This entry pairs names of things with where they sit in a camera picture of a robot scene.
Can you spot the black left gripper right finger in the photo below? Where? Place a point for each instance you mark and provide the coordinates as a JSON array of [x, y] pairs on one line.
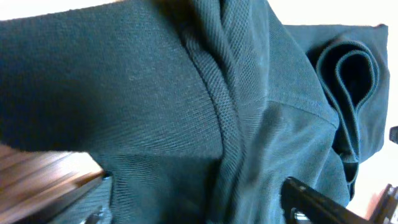
[[295, 196]]

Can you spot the black t-shirt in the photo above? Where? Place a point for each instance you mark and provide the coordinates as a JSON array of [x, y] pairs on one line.
[[199, 110]]

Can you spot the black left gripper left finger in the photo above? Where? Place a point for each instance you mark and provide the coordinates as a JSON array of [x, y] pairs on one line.
[[95, 217]]

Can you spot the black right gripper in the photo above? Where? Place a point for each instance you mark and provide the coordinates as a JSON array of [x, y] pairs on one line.
[[385, 211]]

